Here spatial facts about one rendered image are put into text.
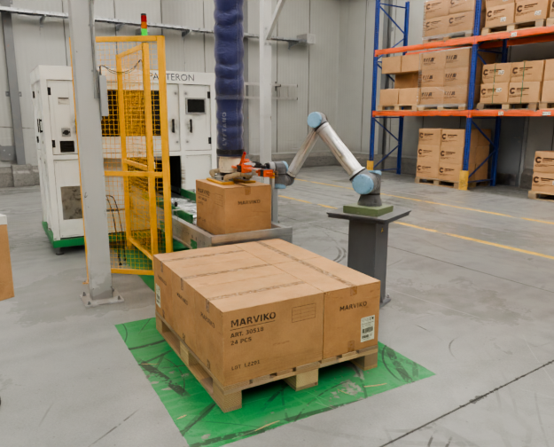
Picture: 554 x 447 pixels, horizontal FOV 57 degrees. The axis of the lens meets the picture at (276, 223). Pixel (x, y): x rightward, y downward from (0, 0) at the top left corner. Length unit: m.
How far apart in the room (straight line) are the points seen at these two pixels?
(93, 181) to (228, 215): 1.09
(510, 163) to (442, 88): 2.21
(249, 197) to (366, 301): 1.38
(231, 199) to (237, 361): 1.55
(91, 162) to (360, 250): 2.18
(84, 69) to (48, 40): 8.21
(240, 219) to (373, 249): 1.04
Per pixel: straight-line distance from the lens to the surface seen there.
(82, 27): 4.21
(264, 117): 7.04
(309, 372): 2.93
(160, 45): 4.39
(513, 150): 12.09
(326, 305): 2.83
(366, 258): 4.02
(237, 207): 3.89
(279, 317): 2.69
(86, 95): 4.16
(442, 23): 11.74
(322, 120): 3.91
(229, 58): 4.06
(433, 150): 11.70
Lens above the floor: 1.48
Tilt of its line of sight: 12 degrees down
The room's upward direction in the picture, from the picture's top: straight up
